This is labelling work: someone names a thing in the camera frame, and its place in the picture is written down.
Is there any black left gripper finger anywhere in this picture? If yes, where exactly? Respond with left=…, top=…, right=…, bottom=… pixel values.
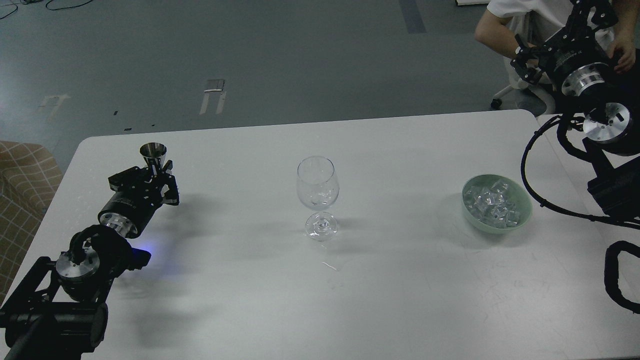
left=107, top=166, right=150, bottom=193
left=157, top=160, right=180, bottom=207

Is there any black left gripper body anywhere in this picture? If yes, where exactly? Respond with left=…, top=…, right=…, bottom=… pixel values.
left=97, top=177, right=163, bottom=239

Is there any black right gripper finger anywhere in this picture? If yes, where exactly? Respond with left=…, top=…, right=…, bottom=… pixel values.
left=565, top=0, right=619, bottom=48
left=510, top=34, right=548, bottom=85

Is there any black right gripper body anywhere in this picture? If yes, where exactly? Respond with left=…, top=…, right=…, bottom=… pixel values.
left=542, top=27, right=615, bottom=98

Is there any steel double jigger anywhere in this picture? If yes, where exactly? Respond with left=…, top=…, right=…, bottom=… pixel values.
left=139, top=142, right=167, bottom=177

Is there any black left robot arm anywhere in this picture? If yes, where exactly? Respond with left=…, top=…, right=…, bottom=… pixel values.
left=1, top=159, right=179, bottom=360

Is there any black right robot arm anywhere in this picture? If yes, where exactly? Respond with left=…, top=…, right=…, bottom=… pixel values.
left=510, top=0, right=640, bottom=229

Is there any pile of ice cubes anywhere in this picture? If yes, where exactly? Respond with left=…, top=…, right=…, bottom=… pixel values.
left=462, top=178, right=522, bottom=229

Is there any clear wine glass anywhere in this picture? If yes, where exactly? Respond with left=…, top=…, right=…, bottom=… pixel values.
left=296, top=155, right=340, bottom=242

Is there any person right hand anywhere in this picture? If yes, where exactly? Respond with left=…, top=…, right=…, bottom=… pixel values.
left=514, top=44, right=540, bottom=69

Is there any person left hand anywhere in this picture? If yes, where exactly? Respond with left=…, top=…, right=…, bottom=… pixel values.
left=606, top=34, right=636, bottom=75

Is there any white office chair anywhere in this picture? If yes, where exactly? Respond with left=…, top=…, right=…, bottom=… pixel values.
left=490, top=12, right=558, bottom=117

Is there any green bowl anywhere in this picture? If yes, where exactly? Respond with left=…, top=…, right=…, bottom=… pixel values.
left=460, top=174, right=533, bottom=235

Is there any black floor cable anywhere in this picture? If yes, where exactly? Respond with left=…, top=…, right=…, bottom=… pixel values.
left=0, top=0, right=95, bottom=20

